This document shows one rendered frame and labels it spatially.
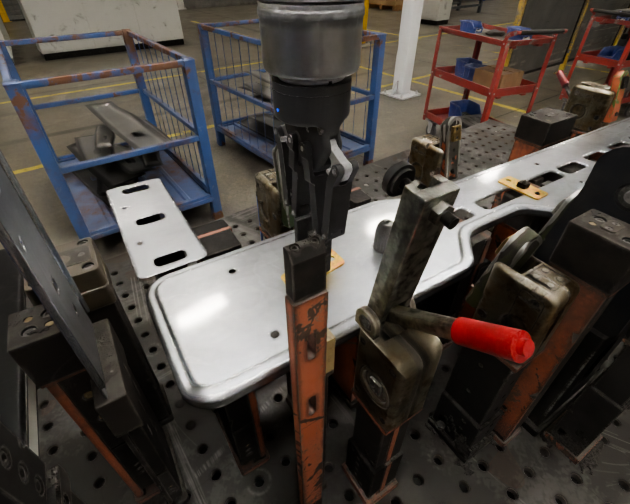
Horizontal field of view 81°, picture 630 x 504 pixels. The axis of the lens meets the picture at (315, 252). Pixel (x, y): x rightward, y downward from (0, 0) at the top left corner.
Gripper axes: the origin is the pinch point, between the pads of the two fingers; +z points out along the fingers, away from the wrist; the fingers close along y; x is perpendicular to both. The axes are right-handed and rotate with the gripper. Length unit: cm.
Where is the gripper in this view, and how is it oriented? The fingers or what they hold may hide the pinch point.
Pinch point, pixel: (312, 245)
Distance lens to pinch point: 47.1
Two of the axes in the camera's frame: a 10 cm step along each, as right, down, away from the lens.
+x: -8.5, 3.4, -4.1
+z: 0.0, 7.8, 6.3
